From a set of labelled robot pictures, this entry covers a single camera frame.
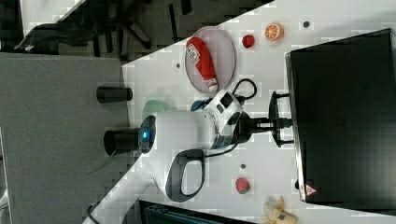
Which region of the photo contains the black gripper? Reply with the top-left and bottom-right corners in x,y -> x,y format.
234,112 -> 291,144

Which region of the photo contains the black toaster oven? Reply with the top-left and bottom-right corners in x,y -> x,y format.
285,28 -> 396,216

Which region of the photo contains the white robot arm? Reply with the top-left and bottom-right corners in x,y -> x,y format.
82,90 -> 292,224

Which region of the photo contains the blue small bowl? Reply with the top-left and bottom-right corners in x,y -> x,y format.
191,99 -> 211,111

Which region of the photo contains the dark red strawberry toy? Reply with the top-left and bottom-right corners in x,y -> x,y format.
242,35 -> 255,49

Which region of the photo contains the grey round plate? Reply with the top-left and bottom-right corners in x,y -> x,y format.
185,26 -> 235,95

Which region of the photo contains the peeled banana toy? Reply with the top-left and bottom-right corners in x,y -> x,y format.
262,196 -> 298,224

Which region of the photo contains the orange slice toy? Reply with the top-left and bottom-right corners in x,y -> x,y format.
265,22 -> 284,41

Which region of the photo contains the red ketchup bottle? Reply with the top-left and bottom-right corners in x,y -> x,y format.
187,37 -> 219,92

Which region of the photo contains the green oval colander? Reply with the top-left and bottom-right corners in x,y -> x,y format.
142,100 -> 168,119

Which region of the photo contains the black round pan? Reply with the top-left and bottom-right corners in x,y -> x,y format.
104,128 -> 139,156

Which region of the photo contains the black cylinder cup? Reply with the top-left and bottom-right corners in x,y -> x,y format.
96,87 -> 133,104

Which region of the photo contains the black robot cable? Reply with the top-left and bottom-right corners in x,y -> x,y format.
205,77 -> 259,158

